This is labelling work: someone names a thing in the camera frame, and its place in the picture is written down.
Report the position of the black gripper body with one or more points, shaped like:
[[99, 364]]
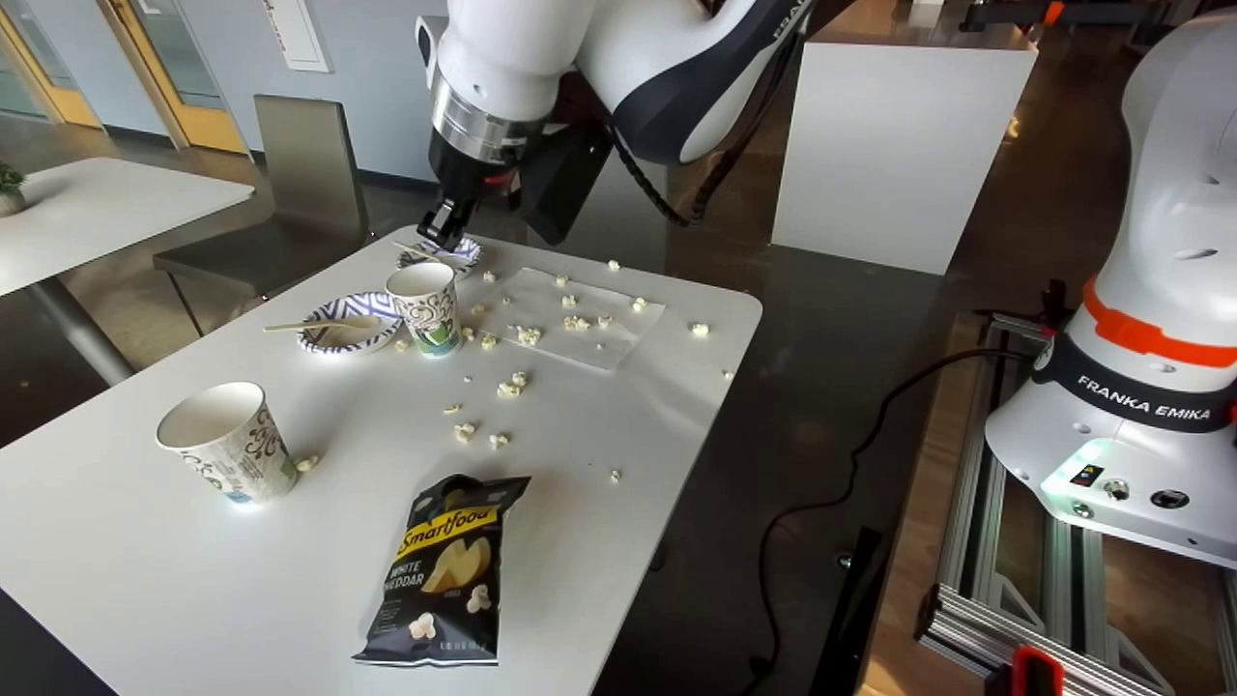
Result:
[[468, 176]]

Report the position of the patterned white paper cup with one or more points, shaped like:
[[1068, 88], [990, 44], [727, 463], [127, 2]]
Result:
[[423, 313], [238, 448]]

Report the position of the white popcorn piece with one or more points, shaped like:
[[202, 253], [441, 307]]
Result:
[[724, 372], [489, 341], [452, 413], [613, 266], [306, 463], [617, 479], [559, 279], [569, 302], [579, 322], [601, 322], [528, 336], [698, 331], [641, 307], [516, 385], [465, 430], [489, 278], [495, 439]]

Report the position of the black Smartfood popcorn bag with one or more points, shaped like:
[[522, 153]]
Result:
[[446, 565]]

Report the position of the grey bowl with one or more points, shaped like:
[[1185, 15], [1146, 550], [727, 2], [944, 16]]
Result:
[[489, 258]]

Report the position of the grey chair with metal legs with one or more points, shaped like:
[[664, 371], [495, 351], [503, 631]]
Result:
[[311, 169]]

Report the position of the wooden stir stick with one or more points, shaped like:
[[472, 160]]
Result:
[[293, 325]]

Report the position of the yellow framed glass door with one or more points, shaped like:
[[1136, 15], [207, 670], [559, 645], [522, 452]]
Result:
[[177, 62], [32, 62]]

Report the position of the white side table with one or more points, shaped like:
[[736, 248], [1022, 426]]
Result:
[[117, 206]]

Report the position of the small green potted plant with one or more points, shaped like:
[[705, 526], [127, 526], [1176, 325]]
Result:
[[11, 186]]

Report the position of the white cabinet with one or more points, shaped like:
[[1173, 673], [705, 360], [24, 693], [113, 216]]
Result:
[[904, 157]]

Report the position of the red clamp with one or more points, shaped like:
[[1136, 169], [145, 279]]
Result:
[[1037, 673]]

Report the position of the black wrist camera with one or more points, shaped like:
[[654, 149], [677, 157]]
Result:
[[565, 181]]

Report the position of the white wall poster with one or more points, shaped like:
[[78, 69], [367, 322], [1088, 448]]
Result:
[[294, 34]]

